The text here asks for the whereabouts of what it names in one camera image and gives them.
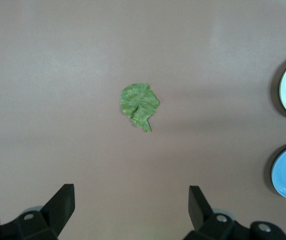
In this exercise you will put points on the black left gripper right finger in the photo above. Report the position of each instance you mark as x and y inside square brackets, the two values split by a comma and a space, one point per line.
[200, 210]

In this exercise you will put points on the green lettuce leaf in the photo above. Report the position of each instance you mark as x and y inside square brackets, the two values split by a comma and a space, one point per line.
[137, 102]

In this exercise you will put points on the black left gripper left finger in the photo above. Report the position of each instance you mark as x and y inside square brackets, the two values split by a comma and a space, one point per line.
[60, 207]

